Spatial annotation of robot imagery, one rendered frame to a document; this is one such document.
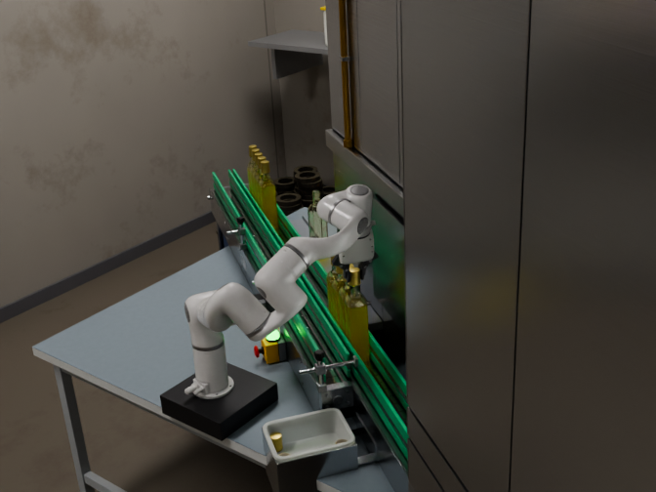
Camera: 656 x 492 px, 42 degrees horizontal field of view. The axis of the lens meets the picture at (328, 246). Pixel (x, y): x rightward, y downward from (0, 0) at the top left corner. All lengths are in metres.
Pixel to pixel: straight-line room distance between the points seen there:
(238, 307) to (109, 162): 3.24
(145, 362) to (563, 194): 2.21
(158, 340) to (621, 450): 2.33
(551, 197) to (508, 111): 0.12
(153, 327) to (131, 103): 2.47
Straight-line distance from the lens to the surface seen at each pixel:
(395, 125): 2.37
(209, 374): 2.55
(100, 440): 3.93
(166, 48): 5.52
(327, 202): 2.22
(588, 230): 0.84
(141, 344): 3.04
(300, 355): 2.61
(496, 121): 0.98
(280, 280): 2.12
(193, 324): 2.47
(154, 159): 5.55
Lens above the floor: 2.23
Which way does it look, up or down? 24 degrees down
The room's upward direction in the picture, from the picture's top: 3 degrees counter-clockwise
